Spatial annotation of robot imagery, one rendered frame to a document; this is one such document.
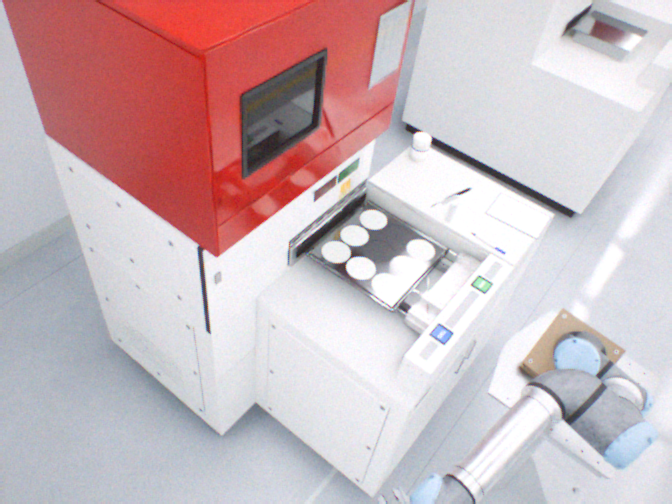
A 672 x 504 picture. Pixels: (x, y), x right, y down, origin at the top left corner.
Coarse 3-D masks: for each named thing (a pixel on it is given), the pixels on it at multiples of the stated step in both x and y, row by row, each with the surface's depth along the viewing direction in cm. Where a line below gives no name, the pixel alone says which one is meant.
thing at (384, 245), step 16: (368, 208) 219; (352, 224) 212; (400, 224) 215; (336, 240) 206; (368, 240) 208; (384, 240) 208; (400, 240) 209; (320, 256) 200; (352, 256) 202; (368, 256) 203; (384, 256) 203; (400, 256) 204; (384, 272) 198; (400, 272) 199; (416, 272) 200; (368, 288) 193
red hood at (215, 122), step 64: (64, 0) 129; (128, 0) 119; (192, 0) 122; (256, 0) 125; (320, 0) 129; (384, 0) 151; (64, 64) 146; (128, 64) 127; (192, 64) 113; (256, 64) 123; (320, 64) 144; (384, 64) 170; (64, 128) 167; (128, 128) 143; (192, 128) 125; (256, 128) 137; (320, 128) 160; (384, 128) 195; (128, 192) 164; (192, 192) 141; (256, 192) 150
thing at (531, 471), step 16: (528, 448) 210; (528, 464) 224; (544, 464) 252; (512, 480) 237; (528, 480) 230; (544, 480) 247; (560, 480) 248; (496, 496) 240; (512, 496) 241; (528, 496) 236; (544, 496) 229; (560, 496) 243; (576, 496) 244
